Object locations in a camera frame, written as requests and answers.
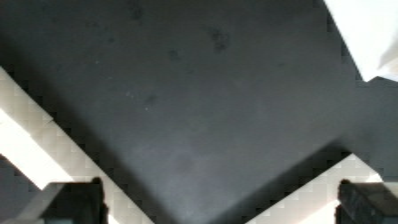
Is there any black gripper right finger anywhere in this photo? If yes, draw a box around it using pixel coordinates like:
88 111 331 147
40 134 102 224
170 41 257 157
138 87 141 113
333 179 398 224

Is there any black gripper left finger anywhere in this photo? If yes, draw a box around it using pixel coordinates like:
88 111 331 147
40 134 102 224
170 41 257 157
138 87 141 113
17 177 108 224

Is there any white drawer cabinet frame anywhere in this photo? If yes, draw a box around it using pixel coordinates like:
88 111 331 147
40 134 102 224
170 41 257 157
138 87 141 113
322 0 398 82

